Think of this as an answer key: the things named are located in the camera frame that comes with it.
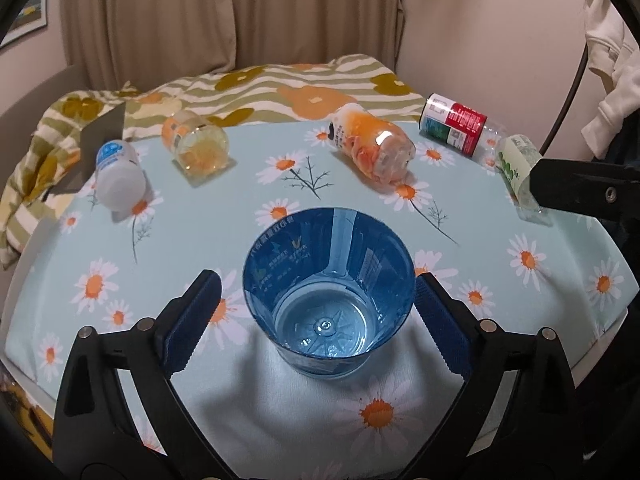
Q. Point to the black curved metal tube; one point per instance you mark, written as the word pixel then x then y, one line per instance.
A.
pixel 570 90

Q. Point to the clear bottle light green label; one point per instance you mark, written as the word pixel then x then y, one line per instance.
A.
pixel 515 160

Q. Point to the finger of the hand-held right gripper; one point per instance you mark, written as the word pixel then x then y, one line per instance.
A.
pixel 575 185

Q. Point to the clear bottle red green label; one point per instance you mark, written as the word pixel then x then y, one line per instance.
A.
pixel 457 125

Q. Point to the daisy print tablecloth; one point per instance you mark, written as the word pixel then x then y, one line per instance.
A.
pixel 200 225

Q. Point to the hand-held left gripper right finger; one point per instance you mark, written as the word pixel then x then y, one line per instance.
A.
pixel 440 317

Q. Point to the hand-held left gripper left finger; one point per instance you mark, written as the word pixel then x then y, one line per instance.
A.
pixel 192 312

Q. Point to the clear jar with orange label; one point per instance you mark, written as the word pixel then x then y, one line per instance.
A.
pixel 200 145

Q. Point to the white hanging garment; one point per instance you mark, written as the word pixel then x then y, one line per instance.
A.
pixel 612 60

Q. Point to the white bottle with blue label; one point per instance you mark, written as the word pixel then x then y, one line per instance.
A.
pixel 120 180

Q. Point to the orange drink bottle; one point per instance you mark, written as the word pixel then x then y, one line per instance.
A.
pixel 372 142

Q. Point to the blue transparent plastic cup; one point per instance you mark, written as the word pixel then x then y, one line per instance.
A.
pixel 305 260

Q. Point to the beige curtain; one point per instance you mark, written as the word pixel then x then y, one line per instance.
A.
pixel 200 15

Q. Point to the grey board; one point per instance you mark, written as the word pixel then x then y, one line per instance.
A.
pixel 102 135

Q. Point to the framed wall picture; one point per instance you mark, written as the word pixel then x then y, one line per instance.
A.
pixel 27 17

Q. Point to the green striped floral blanket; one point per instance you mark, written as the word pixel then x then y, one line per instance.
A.
pixel 300 90

